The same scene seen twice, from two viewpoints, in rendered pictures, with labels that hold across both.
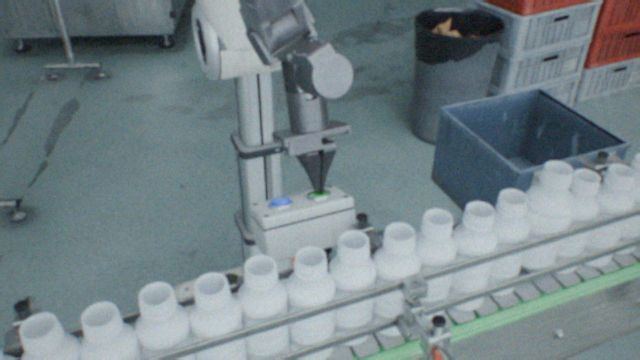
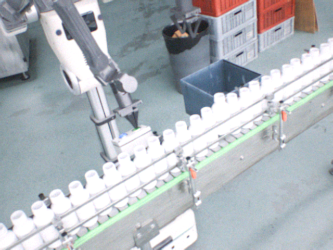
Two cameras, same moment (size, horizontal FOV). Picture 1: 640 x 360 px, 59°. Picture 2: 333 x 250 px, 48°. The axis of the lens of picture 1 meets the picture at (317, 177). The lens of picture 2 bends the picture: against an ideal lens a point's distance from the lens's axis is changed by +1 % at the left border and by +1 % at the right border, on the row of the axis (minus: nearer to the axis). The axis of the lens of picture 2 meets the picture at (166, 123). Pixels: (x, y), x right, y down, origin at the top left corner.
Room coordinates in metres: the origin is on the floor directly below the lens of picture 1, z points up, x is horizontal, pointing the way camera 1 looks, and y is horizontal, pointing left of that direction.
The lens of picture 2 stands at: (-0.49, 0.01, 1.91)
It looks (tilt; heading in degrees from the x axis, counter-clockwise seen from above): 35 degrees down; 353
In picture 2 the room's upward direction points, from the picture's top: 11 degrees counter-clockwise
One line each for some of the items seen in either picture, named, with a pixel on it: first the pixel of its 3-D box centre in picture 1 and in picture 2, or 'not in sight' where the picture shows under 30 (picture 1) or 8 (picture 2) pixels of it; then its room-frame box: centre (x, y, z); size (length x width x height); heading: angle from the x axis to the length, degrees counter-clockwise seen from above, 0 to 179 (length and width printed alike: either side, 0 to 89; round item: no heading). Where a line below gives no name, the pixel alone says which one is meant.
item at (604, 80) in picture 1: (592, 66); (264, 30); (3.43, -1.79, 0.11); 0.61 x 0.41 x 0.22; 115
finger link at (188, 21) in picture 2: not in sight; (189, 24); (0.75, -0.28, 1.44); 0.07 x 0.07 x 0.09; 21
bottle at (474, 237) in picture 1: (470, 256); (197, 135); (0.58, -0.21, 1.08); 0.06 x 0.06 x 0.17
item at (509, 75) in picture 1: (522, 55); (224, 35); (3.07, -1.18, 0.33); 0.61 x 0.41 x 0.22; 118
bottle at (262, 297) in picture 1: (264, 314); (128, 174); (0.48, 0.07, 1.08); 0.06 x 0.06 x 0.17
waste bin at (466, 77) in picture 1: (451, 79); (189, 59); (2.77, -0.71, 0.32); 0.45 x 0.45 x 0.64
